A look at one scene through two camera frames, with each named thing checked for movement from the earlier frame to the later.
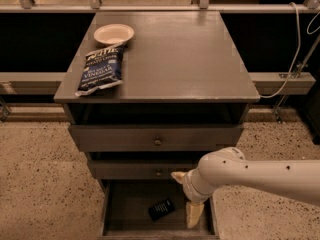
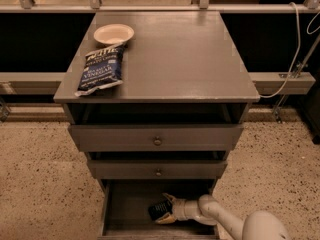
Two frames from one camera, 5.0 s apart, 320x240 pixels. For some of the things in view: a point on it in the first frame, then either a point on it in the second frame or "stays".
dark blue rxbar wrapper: (161, 209) stays
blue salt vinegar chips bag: (102, 69) stays
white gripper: (190, 186) -> (179, 209)
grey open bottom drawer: (125, 204) stays
